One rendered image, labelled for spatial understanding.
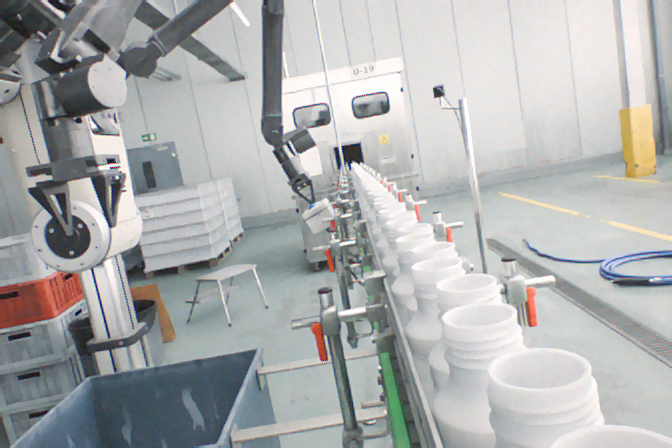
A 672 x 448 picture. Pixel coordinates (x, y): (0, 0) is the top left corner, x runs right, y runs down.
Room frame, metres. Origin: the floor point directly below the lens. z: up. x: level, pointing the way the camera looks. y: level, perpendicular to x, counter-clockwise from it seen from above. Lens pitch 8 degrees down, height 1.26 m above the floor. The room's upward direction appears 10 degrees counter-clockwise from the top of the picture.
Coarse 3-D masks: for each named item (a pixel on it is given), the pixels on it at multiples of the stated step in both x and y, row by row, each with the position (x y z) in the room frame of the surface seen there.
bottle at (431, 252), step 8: (416, 248) 0.44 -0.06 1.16; (424, 248) 0.45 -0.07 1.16; (432, 248) 0.45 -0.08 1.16; (440, 248) 0.44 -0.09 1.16; (448, 248) 0.42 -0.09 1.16; (416, 256) 0.42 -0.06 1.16; (424, 256) 0.42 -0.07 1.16; (432, 256) 0.42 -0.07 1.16; (440, 256) 0.41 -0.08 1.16; (448, 256) 0.42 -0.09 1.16; (456, 256) 0.43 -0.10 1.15; (408, 304) 0.43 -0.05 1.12; (416, 304) 0.42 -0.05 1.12; (408, 312) 0.43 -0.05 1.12
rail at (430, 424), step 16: (368, 240) 1.20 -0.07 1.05; (384, 288) 0.56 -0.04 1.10; (400, 320) 0.42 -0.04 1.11; (400, 336) 0.38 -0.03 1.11; (400, 352) 0.52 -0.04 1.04; (400, 368) 0.50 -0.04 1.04; (416, 368) 0.32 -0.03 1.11; (416, 384) 0.30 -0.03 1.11; (416, 416) 0.39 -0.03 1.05; (432, 416) 0.26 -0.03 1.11; (432, 432) 0.24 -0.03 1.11
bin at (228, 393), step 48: (96, 384) 0.89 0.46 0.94; (144, 384) 0.89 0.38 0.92; (192, 384) 0.89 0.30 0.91; (240, 384) 0.88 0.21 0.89; (48, 432) 0.76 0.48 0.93; (96, 432) 0.87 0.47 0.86; (144, 432) 0.89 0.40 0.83; (192, 432) 0.89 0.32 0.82; (240, 432) 0.64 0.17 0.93; (288, 432) 0.62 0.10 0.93
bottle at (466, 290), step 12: (456, 276) 0.33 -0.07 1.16; (468, 276) 0.33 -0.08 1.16; (480, 276) 0.32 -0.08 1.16; (492, 276) 0.31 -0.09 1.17; (444, 288) 0.32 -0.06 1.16; (456, 288) 0.33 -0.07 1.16; (468, 288) 0.33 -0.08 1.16; (480, 288) 0.30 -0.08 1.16; (492, 288) 0.30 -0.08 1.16; (444, 300) 0.31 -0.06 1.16; (456, 300) 0.30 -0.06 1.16; (468, 300) 0.30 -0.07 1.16; (480, 300) 0.29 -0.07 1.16; (492, 300) 0.30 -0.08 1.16; (444, 312) 0.31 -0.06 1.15; (444, 348) 0.31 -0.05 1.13; (432, 360) 0.31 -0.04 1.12; (444, 360) 0.30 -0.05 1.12; (432, 372) 0.31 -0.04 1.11; (444, 372) 0.30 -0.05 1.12
